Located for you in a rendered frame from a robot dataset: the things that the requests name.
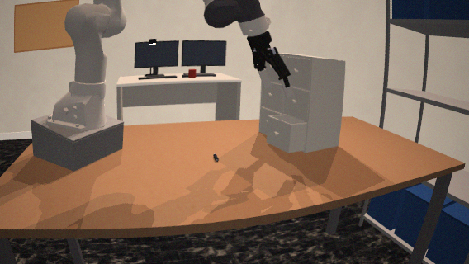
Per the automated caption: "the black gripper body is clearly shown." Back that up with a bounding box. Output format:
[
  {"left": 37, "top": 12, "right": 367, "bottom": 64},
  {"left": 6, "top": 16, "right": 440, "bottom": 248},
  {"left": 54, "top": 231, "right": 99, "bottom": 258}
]
[{"left": 247, "top": 31, "right": 272, "bottom": 59}]

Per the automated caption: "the grey small chest of drawers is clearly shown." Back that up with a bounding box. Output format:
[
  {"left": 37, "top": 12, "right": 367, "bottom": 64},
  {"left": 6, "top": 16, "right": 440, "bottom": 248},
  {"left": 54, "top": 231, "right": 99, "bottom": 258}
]
[{"left": 258, "top": 54, "right": 346, "bottom": 153}]

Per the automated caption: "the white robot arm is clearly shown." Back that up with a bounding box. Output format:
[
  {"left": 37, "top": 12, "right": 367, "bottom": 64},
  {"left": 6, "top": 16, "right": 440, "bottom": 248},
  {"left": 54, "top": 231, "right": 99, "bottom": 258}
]
[{"left": 47, "top": 0, "right": 271, "bottom": 132}]

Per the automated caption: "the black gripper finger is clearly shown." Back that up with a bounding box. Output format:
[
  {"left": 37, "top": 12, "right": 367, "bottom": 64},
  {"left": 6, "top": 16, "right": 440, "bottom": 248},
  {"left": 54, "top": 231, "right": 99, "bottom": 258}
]
[
  {"left": 250, "top": 47, "right": 272, "bottom": 89},
  {"left": 260, "top": 47, "right": 294, "bottom": 98}
]

